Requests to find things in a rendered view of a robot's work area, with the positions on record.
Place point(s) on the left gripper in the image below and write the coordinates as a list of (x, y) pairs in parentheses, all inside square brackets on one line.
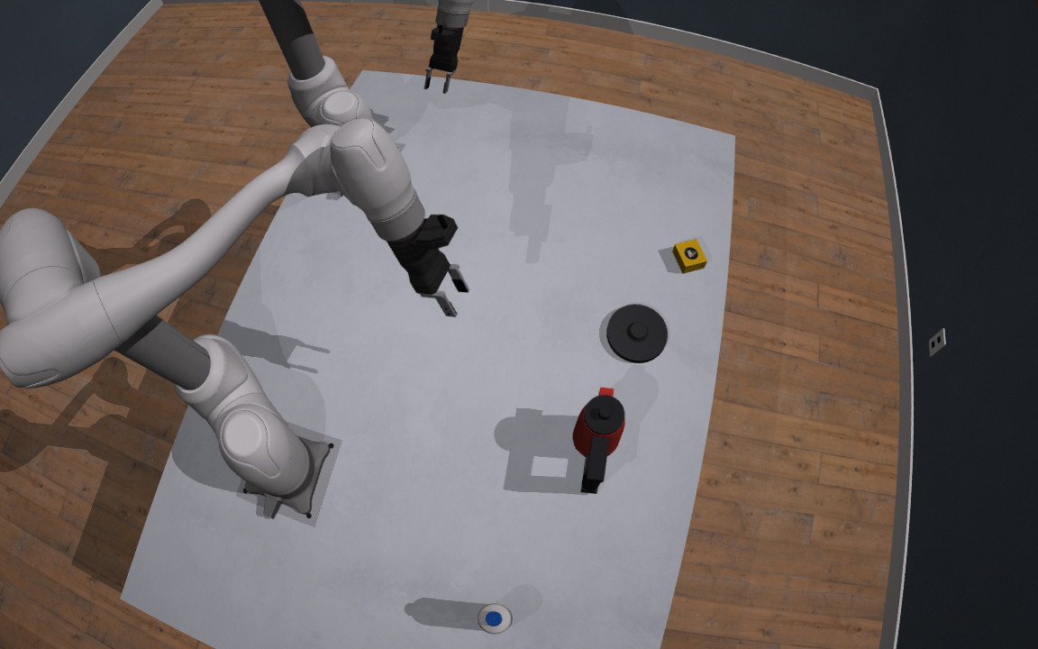
[(446, 43)]

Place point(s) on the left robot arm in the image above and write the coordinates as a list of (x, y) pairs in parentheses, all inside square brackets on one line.
[(316, 85)]

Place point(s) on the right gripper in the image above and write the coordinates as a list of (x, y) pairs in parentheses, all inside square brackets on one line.
[(426, 268)]

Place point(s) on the black round disc with center stud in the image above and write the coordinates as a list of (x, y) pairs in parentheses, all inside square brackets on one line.
[(637, 333)]

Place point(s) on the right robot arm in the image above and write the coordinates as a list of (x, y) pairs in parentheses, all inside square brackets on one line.
[(63, 317)]

